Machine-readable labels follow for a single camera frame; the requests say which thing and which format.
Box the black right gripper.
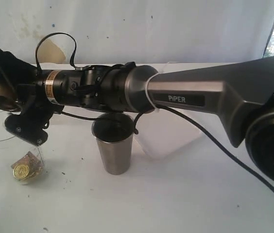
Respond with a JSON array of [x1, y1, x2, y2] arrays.
[[0, 49, 63, 146]]

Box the brown wooden round cup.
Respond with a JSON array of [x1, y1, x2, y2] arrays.
[[0, 84, 20, 112]]

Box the clear plastic measuring cup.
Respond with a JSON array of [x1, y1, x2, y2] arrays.
[[0, 111, 46, 184]]

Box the wooden clothespins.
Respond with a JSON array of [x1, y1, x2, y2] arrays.
[[11, 151, 44, 176]]

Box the stainless steel tumbler cup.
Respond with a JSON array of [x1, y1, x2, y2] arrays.
[[91, 113, 135, 175]]

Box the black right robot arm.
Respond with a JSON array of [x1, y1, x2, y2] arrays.
[[0, 49, 274, 181]]

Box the translucent plastic container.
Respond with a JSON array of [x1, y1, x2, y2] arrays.
[[27, 63, 75, 74]]

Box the white zip tie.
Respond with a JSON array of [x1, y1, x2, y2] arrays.
[[144, 62, 174, 115]]

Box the white rectangular plastic tray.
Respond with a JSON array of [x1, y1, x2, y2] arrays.
[[135, 110, 202, 159]]

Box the black cable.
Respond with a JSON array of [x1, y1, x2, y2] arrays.
[[35, 33, 274, 219]]

